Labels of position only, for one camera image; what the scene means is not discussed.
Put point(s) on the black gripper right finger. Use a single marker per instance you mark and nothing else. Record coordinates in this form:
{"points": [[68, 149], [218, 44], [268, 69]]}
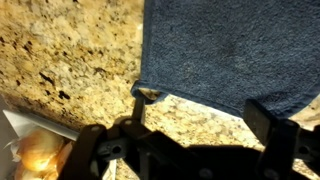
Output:
{"points": [[280, 146]]}

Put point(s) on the yellow onion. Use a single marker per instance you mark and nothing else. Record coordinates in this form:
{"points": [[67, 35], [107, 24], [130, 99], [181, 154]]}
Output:
{"points": [[40, 150], [28, 175]]}

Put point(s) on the dark blue terry cloth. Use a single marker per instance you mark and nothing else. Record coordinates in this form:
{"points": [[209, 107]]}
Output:
{"points": [[226, 50]]}

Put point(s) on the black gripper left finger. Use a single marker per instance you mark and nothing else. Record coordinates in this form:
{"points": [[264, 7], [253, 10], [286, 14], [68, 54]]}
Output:
{"points": [[140, 150]]}

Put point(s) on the white rectangular plate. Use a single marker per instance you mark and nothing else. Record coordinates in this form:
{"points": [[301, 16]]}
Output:
{"points": [[30, 121]]}

